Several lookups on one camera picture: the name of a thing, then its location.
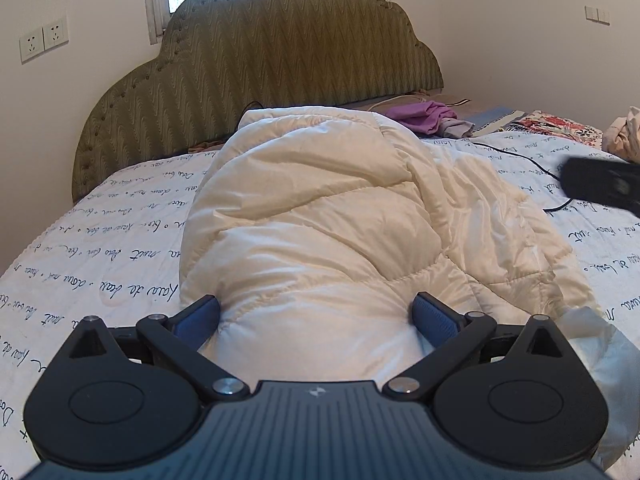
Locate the red floral cloth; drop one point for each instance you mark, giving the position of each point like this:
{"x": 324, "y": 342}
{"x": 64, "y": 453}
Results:
{"x": 550, "y": 125}

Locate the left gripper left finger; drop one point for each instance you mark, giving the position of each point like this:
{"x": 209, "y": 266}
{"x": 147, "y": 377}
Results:
{"x": 126, "y": 396}

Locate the white script-print bedspread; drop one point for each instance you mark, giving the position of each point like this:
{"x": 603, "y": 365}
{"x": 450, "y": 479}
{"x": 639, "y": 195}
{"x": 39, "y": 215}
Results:
{"x": 116, "y": 254}

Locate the purple garment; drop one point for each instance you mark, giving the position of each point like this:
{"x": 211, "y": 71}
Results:
{"x": 421, "y": 117}

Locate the cream puffer jacket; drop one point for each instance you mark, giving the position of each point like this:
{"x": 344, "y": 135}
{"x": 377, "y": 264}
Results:
{"x": 315, "y": 228}

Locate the white wall light switch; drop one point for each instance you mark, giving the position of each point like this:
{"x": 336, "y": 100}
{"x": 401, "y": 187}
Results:
{"x": 597, "y": 15}

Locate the blue grey folded cloth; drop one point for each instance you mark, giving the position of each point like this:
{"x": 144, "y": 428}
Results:
{"x": 478, "y": 124}

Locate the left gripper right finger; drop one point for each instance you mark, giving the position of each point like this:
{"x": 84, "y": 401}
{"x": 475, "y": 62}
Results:
{"x": 511, "y": 395}

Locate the olive green upholstered headboard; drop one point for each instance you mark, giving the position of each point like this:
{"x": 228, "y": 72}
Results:
{"x": 219, "y": 57}

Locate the pink beige crumpled garment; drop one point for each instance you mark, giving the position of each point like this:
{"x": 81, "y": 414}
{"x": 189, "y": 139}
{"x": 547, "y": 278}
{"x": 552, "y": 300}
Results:
{"x": 623, "y": 137}

